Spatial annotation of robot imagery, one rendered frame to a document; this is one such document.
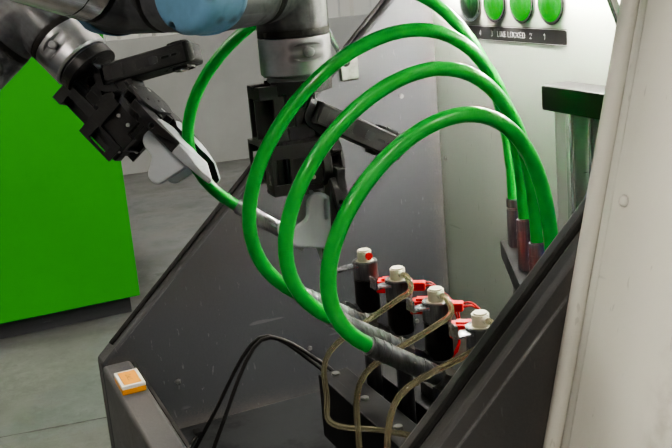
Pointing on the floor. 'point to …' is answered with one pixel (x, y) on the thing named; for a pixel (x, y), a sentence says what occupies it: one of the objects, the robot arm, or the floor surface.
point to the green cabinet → (58, 215)
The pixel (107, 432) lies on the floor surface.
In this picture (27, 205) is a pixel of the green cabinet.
